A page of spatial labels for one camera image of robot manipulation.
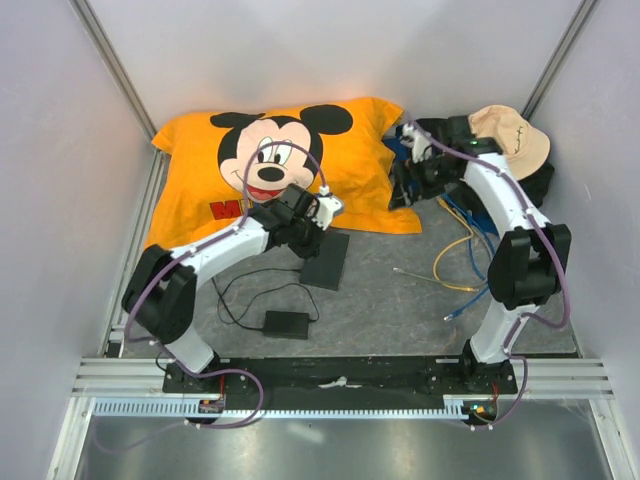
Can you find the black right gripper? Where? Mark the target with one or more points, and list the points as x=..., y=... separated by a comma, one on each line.
x=410, y=172

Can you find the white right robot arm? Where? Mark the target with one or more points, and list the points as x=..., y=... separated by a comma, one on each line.
x=529, y=265

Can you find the beige bucket hat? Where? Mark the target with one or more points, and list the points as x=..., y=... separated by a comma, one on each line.
x=525, y=147

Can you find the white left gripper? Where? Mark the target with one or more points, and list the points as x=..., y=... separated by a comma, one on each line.
x=317, y=220

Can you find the orange Mickey Mouse pillow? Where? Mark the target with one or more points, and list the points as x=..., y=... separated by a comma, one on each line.
x=222, y=162

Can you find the black network switch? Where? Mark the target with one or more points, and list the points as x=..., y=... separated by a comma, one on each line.
x=325, y=270

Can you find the grey slotted cable duct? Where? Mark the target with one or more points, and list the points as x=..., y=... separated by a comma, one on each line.
x=196, y=408

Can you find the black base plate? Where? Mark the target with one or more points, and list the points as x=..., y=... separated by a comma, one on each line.
x=392, y=381

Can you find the black power adapter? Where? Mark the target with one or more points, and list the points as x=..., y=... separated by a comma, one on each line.
x=286, y=324

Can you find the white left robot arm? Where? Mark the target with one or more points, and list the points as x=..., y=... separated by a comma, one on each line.
x=160, y=296

